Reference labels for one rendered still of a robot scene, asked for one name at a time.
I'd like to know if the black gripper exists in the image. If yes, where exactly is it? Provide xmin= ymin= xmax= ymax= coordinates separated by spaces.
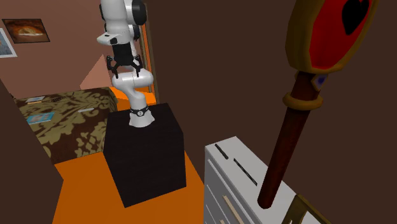
xmin=106 ymin=43 xmax=144 ymax=79

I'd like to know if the orange door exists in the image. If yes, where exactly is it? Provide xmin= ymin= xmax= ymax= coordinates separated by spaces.
xmin=137 ymin=20 xmax=160 ymax=105

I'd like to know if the bed with patterned brown cover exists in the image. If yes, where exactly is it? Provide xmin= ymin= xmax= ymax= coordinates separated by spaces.
xmin=13 ymin=86 xmax=119 ymax=165

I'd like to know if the pale blue flat book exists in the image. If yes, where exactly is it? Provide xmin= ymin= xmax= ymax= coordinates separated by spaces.
xmin=25 ymin=95 xmax=46 ymax=104

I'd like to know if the dark robot stand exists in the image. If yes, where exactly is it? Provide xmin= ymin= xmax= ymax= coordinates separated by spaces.
xmin=102 ymin=102 xmax=188 ymax=209

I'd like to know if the white chest of drawers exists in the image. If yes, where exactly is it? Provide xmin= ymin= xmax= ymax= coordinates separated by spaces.
xmin=203 ymin=135 xmax=328 ymax=224

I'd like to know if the long black pen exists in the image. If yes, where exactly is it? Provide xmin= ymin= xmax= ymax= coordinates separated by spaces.
xmin=232 ymin=157 xmax=258 ymax=187

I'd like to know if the red and gold sceptre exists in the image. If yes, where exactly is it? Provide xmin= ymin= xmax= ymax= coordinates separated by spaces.
xmin=256 ymin=0 xmax=381 ymax=210

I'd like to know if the gold angular stand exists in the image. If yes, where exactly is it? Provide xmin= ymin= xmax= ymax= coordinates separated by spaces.
xmin=280 ymin=193 xmax=333 ymax=224

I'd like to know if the orange framed wall picture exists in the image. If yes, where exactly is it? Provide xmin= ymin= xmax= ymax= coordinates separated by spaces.
xmin=1 ymin=18 xmax=52 ymax=45

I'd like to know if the white framed wall picture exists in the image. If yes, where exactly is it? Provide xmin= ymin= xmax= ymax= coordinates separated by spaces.
xmin=0 ymin=27 xmax=18 ymax=59

